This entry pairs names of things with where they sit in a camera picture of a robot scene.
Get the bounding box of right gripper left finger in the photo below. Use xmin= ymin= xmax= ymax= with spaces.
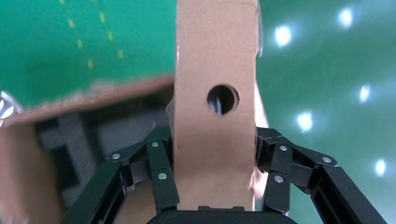
xmin=60 ymin=126 xmax=181 ymax=224

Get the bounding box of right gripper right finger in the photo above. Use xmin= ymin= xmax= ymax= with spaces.
xmin=255 ymin=126 xmax=387 ymax=224

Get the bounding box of small cardboard box with hole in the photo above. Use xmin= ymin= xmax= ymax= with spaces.
xmin=171 ymin=0 xmax=270 ymax=213

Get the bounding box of large open cardboard carton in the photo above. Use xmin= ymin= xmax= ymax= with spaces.
xmin=0 ymin=74 xmax=176 ymax=224

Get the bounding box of black foam insert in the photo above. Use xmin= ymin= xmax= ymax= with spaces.
xmin=33 ymin=106 xmax=171 ymax=211

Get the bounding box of wide green table cloth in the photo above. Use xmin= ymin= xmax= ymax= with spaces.
xmin=0 ymin=0 xmax=177 ymax=109

